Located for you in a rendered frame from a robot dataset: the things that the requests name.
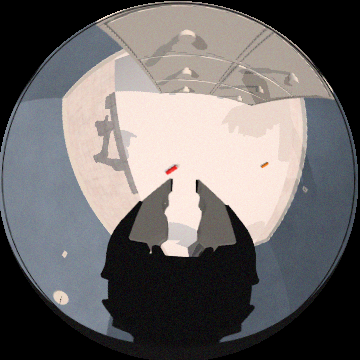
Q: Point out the red aa battery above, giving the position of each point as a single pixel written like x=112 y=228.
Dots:
x=172 y=169

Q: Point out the beige chest of drawers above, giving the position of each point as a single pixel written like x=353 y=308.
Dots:
x=103 y=25

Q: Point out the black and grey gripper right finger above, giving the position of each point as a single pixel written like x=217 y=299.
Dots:
x=221 y=229

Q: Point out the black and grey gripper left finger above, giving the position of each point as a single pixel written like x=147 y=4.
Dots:
x=145 y=225

